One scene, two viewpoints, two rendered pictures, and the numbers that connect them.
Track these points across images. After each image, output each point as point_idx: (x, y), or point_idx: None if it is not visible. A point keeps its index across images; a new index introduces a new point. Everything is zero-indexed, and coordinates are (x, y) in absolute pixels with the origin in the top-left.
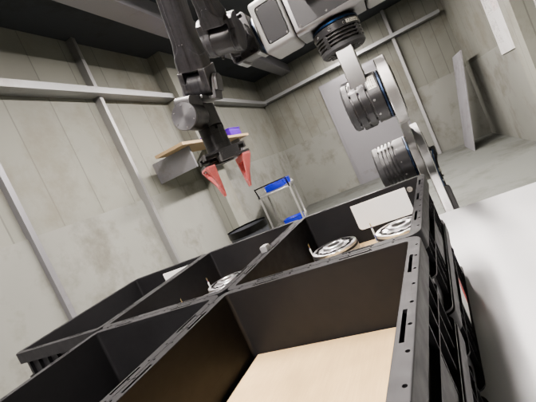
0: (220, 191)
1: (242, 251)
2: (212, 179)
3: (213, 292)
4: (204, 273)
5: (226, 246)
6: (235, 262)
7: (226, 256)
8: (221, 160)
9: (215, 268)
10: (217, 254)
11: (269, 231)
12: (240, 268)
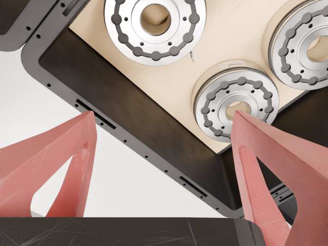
0: (253, 156)
1: (175, 152)
2: (281, 243)
3: (284, 73)
4: (263, 165)
5: (201, 186)
6: (194, 156)
7: (207, 178)
8: (257, 227)
9: (229, 182)
10: (221, 196)
11: (105, 112)
12: (189, 144)
